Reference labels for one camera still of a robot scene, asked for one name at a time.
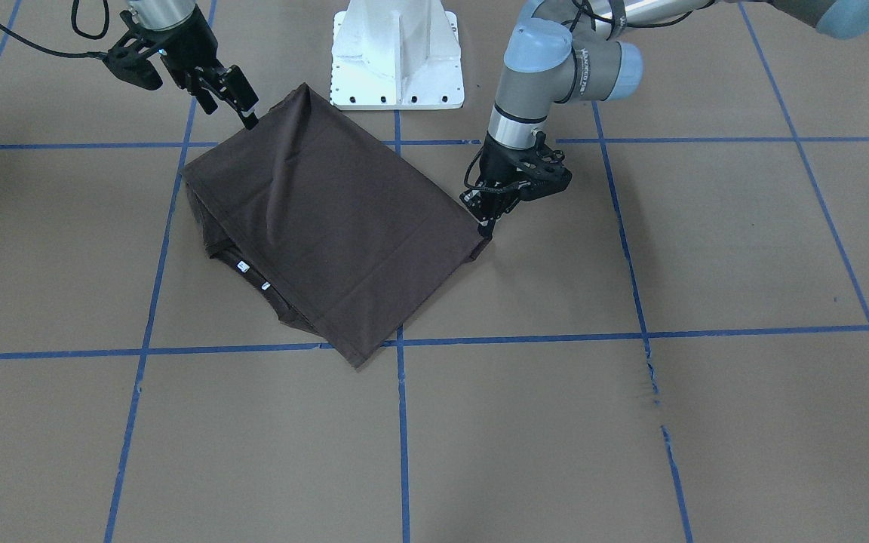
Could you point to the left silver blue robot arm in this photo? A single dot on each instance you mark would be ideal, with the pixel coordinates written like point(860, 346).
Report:
point(559, 52)

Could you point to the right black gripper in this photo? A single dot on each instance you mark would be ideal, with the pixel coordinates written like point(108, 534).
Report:
point(188, 50)

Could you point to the white central pedestal column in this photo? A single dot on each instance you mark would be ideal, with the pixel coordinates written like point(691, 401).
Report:
point(396, 55)

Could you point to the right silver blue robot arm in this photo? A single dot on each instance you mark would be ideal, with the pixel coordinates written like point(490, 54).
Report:
point(149, 17)

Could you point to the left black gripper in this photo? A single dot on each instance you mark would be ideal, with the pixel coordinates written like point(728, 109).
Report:
point(496, 164)

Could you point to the brown t-shirt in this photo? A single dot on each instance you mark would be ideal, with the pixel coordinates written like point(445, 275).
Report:
point(341, 236)

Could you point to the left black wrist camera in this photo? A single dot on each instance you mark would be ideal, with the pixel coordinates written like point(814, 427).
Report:
point(541, 170)

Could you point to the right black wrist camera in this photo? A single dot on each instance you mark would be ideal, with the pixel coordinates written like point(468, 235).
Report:
point(128, 60)

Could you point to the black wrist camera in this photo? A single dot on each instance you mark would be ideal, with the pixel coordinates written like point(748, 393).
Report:
point(541, 170)
point(128, 60)

